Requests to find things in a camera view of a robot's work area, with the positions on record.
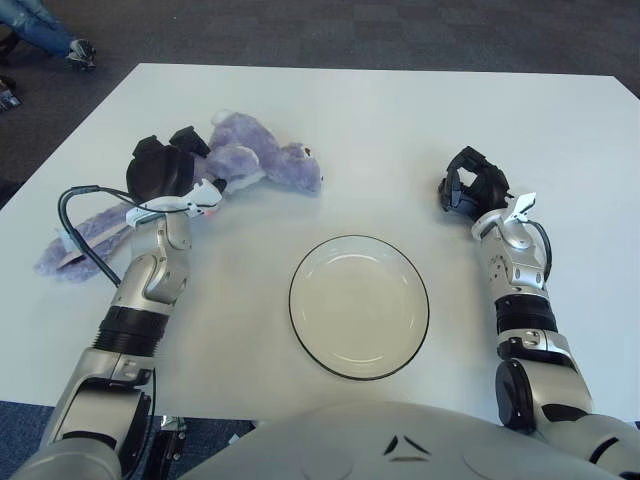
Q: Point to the white plate with black rim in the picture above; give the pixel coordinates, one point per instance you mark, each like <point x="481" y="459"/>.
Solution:
<point x="357" y="310"/>

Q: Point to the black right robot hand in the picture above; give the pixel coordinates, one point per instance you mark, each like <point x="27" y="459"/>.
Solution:
<point x="485" y="192"/>

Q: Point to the purple plush rabbit doll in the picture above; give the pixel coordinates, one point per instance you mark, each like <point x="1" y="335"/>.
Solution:
<point x="280" y="165"/>

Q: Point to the person's leg in jeans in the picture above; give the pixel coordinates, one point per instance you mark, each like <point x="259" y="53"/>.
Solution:
<point x="30" y="22"/>

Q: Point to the grey robot torso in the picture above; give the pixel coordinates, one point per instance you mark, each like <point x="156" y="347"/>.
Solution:
<point x="350" y="445"/>

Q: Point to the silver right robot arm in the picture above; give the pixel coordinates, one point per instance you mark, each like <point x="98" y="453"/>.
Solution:
<point x="515" y="270"/>

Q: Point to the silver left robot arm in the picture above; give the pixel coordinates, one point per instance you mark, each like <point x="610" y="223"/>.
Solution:
<point x="160" y="280"/>

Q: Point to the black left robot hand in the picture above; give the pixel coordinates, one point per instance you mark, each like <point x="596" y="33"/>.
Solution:
<point x="160" y="172"/>

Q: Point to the grey sneaker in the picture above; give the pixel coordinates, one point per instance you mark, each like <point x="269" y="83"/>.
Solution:
<point x="81" y="54"/>

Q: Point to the black frame under table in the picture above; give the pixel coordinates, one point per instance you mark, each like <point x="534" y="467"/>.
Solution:
<point x="167" y="450"/>

